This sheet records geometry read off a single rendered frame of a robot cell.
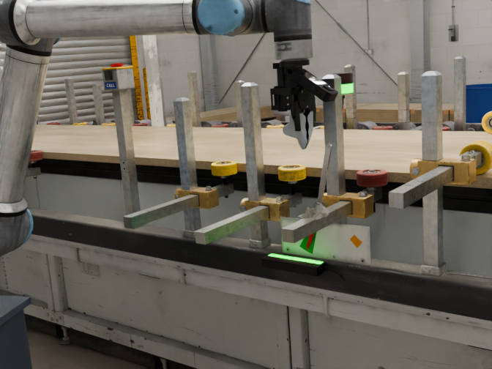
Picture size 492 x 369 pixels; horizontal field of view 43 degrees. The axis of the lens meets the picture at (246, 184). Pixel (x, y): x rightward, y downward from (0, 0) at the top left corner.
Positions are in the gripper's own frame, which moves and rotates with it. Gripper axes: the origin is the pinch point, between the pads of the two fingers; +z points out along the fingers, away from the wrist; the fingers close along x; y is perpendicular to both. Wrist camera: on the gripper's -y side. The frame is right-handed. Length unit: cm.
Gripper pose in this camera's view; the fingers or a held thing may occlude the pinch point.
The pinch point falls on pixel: (306, 143)
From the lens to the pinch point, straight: 153.7
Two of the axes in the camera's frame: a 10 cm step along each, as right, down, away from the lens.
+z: 0.7, 9.8, 2.0
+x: -6.0, 2.1, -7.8
